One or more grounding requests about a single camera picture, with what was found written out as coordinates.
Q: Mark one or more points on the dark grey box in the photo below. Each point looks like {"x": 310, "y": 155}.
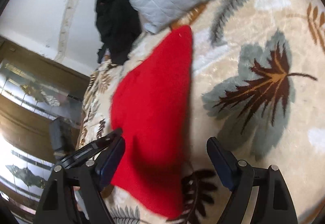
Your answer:
{"x": 59, "y": 137}

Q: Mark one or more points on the wooden wardrobe with mirror panels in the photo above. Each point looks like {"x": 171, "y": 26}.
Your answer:
{"x": 25, "y": 122}

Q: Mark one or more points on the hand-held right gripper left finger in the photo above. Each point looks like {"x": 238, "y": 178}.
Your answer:
{"x": 111, "y": 160}

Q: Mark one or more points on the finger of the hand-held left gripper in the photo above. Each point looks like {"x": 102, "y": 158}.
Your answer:
{"x": 86, "y": 153}

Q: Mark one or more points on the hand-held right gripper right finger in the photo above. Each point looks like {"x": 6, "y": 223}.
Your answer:
{"x": 221, "y": 163}

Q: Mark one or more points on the cream leaf print blanket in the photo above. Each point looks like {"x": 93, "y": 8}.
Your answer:
{"x": 254, "y": 36}

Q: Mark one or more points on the black bag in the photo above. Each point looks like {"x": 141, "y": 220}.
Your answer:
{"x": 114, "y": 23}

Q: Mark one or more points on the red and blue sweater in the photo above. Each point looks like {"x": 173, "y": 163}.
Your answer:
{"x": 152, "y": 99}

